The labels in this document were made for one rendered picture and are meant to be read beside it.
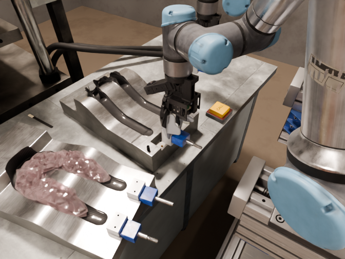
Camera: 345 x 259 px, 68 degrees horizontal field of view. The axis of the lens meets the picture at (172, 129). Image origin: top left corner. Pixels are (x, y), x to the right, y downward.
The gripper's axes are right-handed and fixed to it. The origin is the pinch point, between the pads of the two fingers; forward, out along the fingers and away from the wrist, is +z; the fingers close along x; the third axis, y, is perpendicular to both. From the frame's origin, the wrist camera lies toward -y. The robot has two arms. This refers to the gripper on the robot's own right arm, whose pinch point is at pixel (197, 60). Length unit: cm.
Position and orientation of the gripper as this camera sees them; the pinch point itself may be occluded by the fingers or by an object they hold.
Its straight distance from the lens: 109.9
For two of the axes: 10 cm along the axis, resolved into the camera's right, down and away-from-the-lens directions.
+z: 0.0, 7.0, 7.2
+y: 8.8, 3.3, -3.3
